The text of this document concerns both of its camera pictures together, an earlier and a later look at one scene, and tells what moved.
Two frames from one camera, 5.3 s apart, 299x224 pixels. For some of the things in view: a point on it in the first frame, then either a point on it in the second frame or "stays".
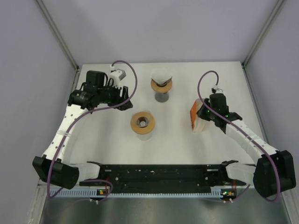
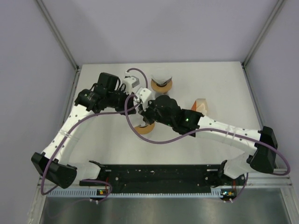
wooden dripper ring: x=164 y=89 stays
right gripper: x=201 y=113 to x=145 y=114
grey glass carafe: x=161 y=97 stays
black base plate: x=166 y=177 stays
